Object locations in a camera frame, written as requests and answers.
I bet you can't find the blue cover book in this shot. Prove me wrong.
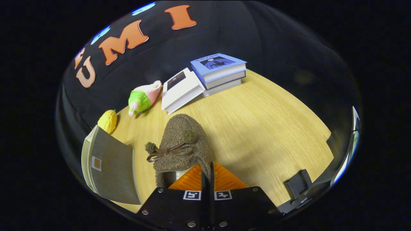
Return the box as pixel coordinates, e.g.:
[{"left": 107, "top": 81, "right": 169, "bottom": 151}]
[{"left": 190, "top": 53, "right": 247, "bottom": 83}]

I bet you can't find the yellow corn plush toy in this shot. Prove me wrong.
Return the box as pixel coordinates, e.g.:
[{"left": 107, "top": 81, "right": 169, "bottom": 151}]
[{"left": 97, "top": 109, "right": 118, "bottom": 135}]

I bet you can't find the dark cover book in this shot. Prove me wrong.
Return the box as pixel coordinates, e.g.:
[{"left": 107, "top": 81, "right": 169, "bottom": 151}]
[{"left": 202, "top": 71, "right": 247, "bottom": 90}]

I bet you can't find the black table clamp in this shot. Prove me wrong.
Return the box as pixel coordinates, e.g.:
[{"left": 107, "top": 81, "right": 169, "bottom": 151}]
[{"left": 284, "top": 169, "right": 314, "bottom": 201}]

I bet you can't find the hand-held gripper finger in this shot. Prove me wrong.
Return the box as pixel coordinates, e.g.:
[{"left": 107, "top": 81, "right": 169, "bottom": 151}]
[
  {"left": 137, "top": 164, "right": 209, "bottom": 230},
  {"left": 209, "top": 162, "right": 283, "bottom": 231}
]

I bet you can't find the pink and green plush toy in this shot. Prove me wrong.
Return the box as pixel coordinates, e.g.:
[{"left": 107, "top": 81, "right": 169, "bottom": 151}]
[{"left": 127, "top": 80, "right": 163, "bottom": 117}]

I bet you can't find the grey fabric storage box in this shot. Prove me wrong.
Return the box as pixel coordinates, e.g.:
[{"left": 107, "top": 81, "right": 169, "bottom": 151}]
[{"left": 81, "top": 125, "right": 143, "bottom": 205}]

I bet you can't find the white book with portrait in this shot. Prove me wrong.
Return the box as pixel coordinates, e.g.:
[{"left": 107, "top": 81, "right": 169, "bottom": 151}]
[{"left": 161, "top": 67, "right": 206, "bottom": 115}]

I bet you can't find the brown fuzzy shoe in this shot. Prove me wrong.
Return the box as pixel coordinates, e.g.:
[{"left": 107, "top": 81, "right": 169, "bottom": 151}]
[{"left": 144, "top": 114, "right": 214, "bottom": 190}]

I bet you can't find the pale cover book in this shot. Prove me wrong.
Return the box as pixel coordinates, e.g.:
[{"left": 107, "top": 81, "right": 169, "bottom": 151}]
[{"left": 202, "top": 79, "right": 242, "bottom": 98}]

